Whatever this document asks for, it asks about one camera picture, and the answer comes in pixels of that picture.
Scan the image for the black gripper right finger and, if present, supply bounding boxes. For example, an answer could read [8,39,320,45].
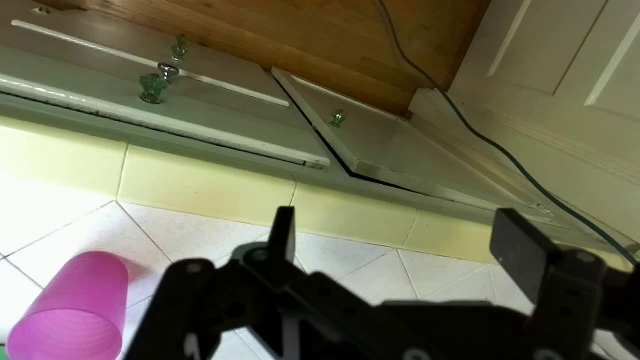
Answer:
[491,209,607,360]

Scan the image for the black power cable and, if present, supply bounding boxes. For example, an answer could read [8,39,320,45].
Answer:
[376,0,640,265]

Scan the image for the green glass cabinet knob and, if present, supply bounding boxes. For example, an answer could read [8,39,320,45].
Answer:
[331,110,347,129]

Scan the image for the cream lower drawer front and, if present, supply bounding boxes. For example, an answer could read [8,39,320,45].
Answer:
[0,13,331,168]

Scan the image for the white panel door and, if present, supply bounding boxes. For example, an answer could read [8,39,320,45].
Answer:
[450,0,640,240]

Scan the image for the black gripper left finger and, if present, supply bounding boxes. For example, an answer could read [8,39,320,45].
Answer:
[126,204,376,360]

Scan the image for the pink plastic cup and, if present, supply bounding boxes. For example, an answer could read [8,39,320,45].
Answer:
[7,252,129,360]

